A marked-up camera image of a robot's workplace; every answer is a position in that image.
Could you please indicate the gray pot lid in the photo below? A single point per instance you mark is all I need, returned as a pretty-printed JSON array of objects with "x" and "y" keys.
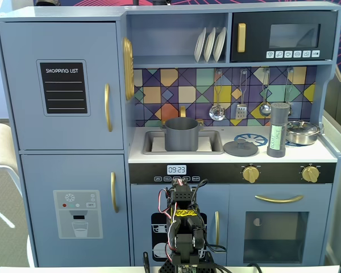
[{"x": 240, "y": 149}]

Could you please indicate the black dishes sticker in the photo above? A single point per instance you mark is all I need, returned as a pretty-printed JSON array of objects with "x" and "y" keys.
[{"x": 158, "y": 227}]

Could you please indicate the blue cabinet door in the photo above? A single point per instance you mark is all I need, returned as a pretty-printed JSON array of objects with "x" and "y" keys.
[{"x": 142, "y": 204}]

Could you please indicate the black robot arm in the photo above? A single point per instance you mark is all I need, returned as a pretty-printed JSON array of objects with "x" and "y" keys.
[{"x": 184, "y": 224}]

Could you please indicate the blue oven door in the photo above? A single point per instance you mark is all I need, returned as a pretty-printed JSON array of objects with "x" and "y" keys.
[{"x": 238, "y": 227}]

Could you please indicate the blue toy kitchen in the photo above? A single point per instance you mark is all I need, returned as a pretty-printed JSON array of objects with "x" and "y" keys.
[{"x": 159, "y": 37}]

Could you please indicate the blue fridge door with dispenser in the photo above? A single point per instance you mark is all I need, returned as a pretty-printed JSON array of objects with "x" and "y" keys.
[{"x": 45, "y": 176}]

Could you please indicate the metal slotted spatula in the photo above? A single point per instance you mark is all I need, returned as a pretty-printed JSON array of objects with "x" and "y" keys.
[{"x": 241, "y": 112}]

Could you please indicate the gray toy sink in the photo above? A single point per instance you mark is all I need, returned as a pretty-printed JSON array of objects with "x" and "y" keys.
[{"x": 216, "y": 143}]

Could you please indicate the gray salt shaker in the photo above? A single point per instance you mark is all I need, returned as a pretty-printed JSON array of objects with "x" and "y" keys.
[{"x": 278, "y": 119}]

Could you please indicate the metal skimmer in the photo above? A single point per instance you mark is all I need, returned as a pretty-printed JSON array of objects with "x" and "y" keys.
[{"x": 216, "y": 113}]

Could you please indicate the black table clamp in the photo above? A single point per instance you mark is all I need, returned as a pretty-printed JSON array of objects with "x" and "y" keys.
[{"x": 146, "y": 261}]

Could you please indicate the stainless steel pot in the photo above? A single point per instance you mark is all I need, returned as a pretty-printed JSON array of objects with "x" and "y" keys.
[{"x": 302, "y": 133}]

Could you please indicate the black shopping list board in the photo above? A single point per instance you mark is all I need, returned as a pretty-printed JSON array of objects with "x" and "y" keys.
[{"x": 62, "y": 85}]

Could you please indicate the gold toy phone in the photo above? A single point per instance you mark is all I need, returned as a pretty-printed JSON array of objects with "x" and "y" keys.
[{"x": 128, "y": 68}]

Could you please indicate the gold toy faucet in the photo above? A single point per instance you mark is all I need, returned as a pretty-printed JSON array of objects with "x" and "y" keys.
[{"x": 182, "y": 111}]

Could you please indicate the gray plastic pot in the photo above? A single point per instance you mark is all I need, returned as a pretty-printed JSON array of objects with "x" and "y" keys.
[{"x": 182, "y": 136}]

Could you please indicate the blue fridge door with chalkboard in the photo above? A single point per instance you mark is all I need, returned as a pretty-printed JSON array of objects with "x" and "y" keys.
[{"x": 22, "y": 85}]

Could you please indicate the metal ladle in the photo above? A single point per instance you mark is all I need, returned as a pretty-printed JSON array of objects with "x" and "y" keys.
[{"x": 264, "y": 109}]

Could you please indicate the white toy plate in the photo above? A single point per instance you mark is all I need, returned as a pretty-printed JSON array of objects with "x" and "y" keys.
[
  {"x": 199, "y": 47},
  {"x": 209, "y": 47},
  {"x": 219, "y": 45}
]

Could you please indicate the white chair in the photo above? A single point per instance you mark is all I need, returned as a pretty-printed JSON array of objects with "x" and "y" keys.
[{"x": 0, "y": 148}]

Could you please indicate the digital clock display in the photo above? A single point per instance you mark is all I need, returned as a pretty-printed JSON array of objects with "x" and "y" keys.
[{"x": 176, "y": 169}]

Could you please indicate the gold stove knob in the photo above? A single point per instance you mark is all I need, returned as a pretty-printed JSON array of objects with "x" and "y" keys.
[
  {"x": 310, "y": 173},
  {"x": 250, "y": 173}
]

